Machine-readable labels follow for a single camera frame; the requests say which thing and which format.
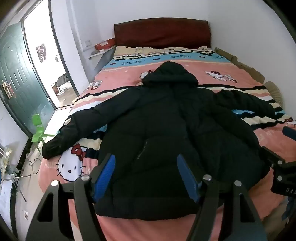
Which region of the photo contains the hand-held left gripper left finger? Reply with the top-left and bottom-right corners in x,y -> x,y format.
25,153 -> 116,241

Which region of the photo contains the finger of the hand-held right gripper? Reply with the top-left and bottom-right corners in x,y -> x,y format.
282,126 -> 296,142
261,146 -> 287,168

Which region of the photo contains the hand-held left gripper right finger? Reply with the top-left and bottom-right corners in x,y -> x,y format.
177,155 -> 266,241

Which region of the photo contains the black hooded puffer jacket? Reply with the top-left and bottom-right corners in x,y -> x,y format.
42,61 -> 284,222

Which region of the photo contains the olive cushion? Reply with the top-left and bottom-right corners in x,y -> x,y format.
264,81 -> 284,107

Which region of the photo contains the green plastic chair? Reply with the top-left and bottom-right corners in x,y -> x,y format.
31,113 -> 55,153

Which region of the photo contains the pink cartoon printed bed sheet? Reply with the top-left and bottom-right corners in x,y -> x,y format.
38,45 -> 296,241

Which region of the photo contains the grey bed side panel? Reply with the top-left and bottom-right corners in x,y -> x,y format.
94,46 -> 116,73

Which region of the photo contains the dark green door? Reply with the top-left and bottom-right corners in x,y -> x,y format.
0,22 -> 57,138

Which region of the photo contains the red box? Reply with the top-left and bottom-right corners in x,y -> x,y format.
95,38 -> 116,52

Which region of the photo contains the dark red headboard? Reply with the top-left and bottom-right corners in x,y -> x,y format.
114,17 -> 211,49

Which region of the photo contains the floor cable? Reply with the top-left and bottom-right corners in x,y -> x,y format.
25,148 -> 45,175

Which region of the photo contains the metal frame table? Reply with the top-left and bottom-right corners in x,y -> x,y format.
0,142 -> 32,202

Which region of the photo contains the white wall shelf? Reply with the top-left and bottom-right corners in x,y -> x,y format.
89,50 -> 108,59

